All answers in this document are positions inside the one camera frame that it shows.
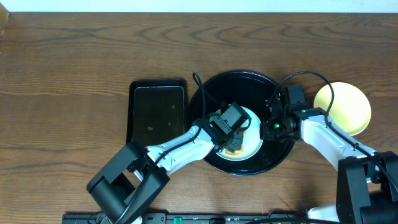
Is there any yellow plate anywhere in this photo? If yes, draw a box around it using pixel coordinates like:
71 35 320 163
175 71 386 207
329 82 371 136

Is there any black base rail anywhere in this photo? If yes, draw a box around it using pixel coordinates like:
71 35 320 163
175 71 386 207
62 212 295 224

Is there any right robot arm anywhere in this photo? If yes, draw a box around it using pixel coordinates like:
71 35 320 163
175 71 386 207
260 108 397 223

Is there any round black tray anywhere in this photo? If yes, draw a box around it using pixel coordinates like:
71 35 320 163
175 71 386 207
203 70 295 175

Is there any light blue plate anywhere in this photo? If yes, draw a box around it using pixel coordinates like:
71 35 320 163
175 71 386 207
216 107 263 161

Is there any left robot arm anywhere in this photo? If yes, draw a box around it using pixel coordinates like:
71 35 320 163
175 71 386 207
86 119 251 223

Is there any rectangular black tray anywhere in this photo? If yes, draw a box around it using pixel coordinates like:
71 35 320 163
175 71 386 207
126 79 188 146

